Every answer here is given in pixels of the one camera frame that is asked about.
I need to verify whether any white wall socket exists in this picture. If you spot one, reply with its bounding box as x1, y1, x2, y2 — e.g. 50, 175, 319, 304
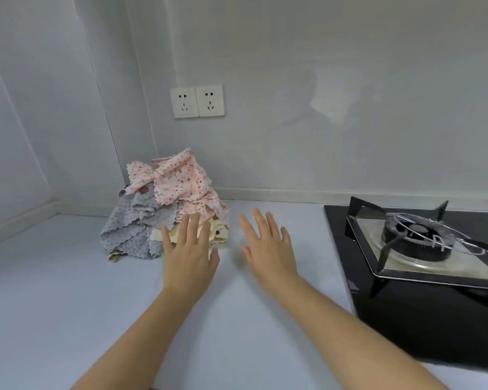
170, 87, 199, 119
195, 84, 225, 117

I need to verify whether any person's left forearm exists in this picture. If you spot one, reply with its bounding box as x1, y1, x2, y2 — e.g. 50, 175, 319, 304
70, 287, 208, 390

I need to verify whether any grey dotted cloth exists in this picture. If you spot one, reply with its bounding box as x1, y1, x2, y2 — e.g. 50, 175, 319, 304
98, 190, 180, 261

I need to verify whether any steel drip tray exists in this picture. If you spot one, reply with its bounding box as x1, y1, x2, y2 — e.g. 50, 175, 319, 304
346, 217, 488, 281

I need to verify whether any person's right forearm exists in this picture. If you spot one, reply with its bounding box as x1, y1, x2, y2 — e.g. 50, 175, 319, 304
264, 276, 441, 390

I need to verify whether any black pan support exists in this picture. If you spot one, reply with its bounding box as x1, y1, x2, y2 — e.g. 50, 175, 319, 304
345, 196, 488, 299

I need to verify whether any person's right hand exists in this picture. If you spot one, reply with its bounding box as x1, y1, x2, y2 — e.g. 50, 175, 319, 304
238, 207, 301, 295

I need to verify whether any silver wire ring rack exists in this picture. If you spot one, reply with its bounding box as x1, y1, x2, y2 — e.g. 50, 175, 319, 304
386, 213, 488, 257

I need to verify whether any pink floral cloth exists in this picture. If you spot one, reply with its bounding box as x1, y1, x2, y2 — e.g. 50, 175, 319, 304
126, 148, 231, 224

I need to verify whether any black glass gas stove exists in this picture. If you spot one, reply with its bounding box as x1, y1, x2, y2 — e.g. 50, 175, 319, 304
323, 204, 488, 374

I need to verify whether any black gas burner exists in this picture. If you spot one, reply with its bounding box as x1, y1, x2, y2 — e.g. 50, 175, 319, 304
381, 215, 458, 263

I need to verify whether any cream yellow cloth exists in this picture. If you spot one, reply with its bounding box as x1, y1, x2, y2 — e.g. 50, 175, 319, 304
148, 218, 231, 249

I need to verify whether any person's left hand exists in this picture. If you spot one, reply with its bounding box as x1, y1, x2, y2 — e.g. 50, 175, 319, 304
161, 213, 221, 299

